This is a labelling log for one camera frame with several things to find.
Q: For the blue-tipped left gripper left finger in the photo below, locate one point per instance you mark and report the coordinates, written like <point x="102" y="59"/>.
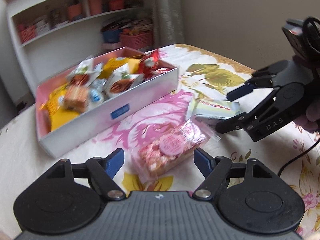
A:
<point x="101" y="174"/>

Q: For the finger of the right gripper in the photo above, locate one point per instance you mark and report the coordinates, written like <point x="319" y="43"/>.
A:
<point x="262" y="119"/>
<point x="263" y="78"/>

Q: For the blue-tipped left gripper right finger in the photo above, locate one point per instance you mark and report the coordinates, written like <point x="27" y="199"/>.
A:
<point x="216" y="172"/>

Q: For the white green snack packet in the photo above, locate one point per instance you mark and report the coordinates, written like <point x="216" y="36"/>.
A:
<point x="212" y="111"/>

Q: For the pink nougat snack packet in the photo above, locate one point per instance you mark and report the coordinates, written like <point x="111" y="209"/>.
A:
<point x="155" y="158"/>

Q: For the orange wafer snack packet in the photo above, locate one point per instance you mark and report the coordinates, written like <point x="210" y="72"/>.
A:
<point x="76" y="98"/>

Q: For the red candy snack packet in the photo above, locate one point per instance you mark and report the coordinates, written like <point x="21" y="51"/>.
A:
<point x="148" y="64"/>

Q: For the white pink snack box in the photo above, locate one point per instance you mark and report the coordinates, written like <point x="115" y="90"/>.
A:
<point x="67" y="137"/>

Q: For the yellow cake snack packet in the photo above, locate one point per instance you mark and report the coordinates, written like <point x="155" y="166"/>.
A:
<point x="58" y="115"/>

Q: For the blue white snack packet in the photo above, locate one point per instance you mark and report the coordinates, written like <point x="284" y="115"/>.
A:
<point x="96" y="94"/>

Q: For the walnut snack packet lower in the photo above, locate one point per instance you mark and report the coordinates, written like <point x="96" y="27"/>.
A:
<point x="119" y="82"/>

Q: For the walnut snack packet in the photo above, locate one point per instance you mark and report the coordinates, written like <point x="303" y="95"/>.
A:
<point x="85" y="73"/>
<point x="119" y="82"/>

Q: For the walnut snack packet upper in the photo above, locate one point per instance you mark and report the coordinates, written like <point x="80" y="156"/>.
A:
<point x="85" y="73"/>

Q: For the orange snack packet rear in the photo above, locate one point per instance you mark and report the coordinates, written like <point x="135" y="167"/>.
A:
<point x="123" y="64"/>

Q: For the beige patterned curtain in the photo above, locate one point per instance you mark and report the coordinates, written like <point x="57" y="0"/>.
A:
<point x="167" y="22"/>

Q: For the pink plastic basket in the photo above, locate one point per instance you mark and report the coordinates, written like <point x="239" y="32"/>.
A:
<point x="138" y="41"/>

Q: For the blue storage bin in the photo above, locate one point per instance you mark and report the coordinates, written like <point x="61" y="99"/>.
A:
<point x="111" y="36"/>

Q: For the white bookshelf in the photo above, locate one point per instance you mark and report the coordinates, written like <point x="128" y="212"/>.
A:
<point x="60" y="43"/>

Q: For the small pink shelf basket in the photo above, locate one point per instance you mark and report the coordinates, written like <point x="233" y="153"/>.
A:
<point x="27" y="34"/>

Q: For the pink flower pot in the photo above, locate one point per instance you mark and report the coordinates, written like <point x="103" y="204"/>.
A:
<point x="74" y="11"/>

